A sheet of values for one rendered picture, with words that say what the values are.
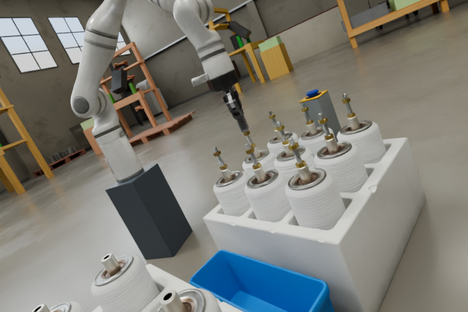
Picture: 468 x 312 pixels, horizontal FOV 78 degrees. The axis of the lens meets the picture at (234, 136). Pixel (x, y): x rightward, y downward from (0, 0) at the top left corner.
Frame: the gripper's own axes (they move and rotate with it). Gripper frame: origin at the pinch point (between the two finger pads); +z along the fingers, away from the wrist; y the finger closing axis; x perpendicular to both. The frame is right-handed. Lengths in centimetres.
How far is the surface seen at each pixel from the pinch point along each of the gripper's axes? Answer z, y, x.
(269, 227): 17.2, -24.3, 1.1
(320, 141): 11.3, -4.1, -17.0
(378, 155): 16.7, -12.0, -27.0
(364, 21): 2, 424, -206
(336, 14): -31, 635, -238
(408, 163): 22.1, -10.2, -33.4
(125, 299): 13.7, -36.0, 27.6
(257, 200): 12.6, -20.7, 1.8
